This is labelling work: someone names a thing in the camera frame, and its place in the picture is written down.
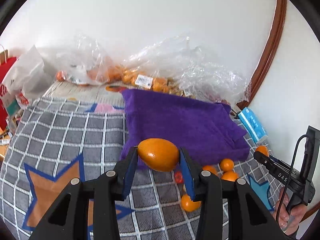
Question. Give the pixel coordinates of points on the orange below right finger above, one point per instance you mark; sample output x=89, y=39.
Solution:
x=188, y=205

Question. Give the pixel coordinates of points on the red paper bag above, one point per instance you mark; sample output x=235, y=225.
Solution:
x=6, y=64

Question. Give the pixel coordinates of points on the small orange on blanket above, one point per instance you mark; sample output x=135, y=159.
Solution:
x=226, y=165

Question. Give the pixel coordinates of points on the brown wooden door frame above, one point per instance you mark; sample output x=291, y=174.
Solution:
x=269, y=51

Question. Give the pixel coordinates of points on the blue white tissue pack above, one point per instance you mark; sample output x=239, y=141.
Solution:
x=253, y=125

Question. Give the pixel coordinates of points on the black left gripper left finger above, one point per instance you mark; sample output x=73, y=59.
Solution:
x=67, y=217

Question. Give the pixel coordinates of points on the smooth orange oval fruit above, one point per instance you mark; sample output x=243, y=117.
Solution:
x=158, y=154

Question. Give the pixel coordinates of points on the orange fruit near right gripper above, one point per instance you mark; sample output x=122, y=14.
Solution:
x=262, y=149

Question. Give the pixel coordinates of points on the orange behind left finger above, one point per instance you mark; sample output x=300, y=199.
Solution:
x=211, y=169

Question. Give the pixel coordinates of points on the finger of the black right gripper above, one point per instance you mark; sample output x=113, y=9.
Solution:
x=268, y=162

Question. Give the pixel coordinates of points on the small red tomato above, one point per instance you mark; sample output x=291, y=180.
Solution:
x=178, y=177

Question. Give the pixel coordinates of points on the clear plastic bag of oranges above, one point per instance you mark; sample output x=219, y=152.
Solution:
x=86, y=63

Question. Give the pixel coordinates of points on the purple towel covered tray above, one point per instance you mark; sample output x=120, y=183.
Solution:
x=204, y=129

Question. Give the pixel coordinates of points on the clear bag with price label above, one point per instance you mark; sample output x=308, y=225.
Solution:
x=159, y=67

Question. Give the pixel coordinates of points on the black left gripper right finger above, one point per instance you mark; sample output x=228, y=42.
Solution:
x=248, y=217

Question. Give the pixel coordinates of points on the grey checked star blanket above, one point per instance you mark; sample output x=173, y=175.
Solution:
x=59, y=139

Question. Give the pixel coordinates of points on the crumpled clear plastic bag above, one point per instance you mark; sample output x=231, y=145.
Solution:
x=198, y=72

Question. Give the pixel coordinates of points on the white plastic bag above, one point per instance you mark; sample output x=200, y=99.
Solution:
x=28, y=76

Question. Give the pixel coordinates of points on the orange beside tray edge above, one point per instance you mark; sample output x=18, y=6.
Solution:
x=230, y=176

